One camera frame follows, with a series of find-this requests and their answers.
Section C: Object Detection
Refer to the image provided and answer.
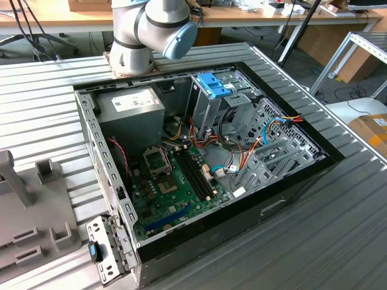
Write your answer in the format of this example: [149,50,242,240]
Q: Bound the blue disk data wire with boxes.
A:
[261,117,291,147]

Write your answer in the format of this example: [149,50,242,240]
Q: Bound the orange red disk power wire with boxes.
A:
[237,113,305,173]

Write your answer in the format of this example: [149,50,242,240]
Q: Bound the grey metal disk bay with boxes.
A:
[229,136,329,199]

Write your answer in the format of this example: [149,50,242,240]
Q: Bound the black RAM slot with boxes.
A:
[175,147,210,202]
[183,146,216,197]

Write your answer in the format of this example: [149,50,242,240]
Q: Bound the grey metal drive cage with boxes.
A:
[184,68,263,144]

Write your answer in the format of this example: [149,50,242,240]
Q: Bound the green motherboard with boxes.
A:
[129,144,231,242]

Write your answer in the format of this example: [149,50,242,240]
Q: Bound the metal socket cover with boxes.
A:
[141,146,171,178]

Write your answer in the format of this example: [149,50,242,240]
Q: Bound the blue drive cage latch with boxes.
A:
[195,73,234,99]

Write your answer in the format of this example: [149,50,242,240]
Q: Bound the grey power supply unit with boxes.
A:
[96,86,166,152]

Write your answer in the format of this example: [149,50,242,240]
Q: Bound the blue expansion slot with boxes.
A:
[143,204,194,234]

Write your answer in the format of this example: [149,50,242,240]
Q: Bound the black open PC case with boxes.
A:
[73,62,347,288]

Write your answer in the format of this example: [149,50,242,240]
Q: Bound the wooden desk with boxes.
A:
[0,0,113,36]
[198,0,385,30]

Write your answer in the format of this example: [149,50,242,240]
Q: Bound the white papers pile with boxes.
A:
[235,0,273,13]

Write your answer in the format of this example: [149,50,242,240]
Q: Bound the black tripod stand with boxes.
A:
[276,0,323,69]

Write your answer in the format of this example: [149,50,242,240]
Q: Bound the white boxes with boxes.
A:
[273,4,306,16]

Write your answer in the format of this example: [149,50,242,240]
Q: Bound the large brown cardboard box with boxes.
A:
[298,23,382,85]

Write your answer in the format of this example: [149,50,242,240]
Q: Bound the grey parts rack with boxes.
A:
[0,149,84,272]

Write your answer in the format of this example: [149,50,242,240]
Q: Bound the white side table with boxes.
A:
[328,98,387,127]

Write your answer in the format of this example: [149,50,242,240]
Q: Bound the small brown cardboard box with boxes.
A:
[68,0,112,12]

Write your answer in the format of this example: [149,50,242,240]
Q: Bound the cardboard box with labels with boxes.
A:
[347,113,387,158]

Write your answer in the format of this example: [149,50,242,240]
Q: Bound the office chair base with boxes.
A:
[0,32,80,61]

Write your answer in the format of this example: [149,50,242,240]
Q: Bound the pale pink box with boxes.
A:
[328,2,356,18]

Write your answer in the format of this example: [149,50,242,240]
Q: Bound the black monitor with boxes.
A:
[347,0,376,13]

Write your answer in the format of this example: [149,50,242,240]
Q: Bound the red orange wire bundle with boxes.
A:
[187,116,220,149]

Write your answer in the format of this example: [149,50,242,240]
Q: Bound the yellow black wire bundle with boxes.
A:
[167,116,185,142]

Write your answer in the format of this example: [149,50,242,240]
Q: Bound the black cable bundle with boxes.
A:
[218,106,242,143]

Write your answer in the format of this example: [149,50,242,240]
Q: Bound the red black twisted wire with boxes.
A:
[107,137,133,190]

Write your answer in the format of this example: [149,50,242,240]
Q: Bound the silver slot cover bracket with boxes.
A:
[85,213,140,287]

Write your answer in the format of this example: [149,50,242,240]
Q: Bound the grey metal shelf frame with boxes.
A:
[310,31,387,99]

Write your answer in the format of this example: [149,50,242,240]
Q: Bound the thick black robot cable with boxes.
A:
[8,0,61,61]

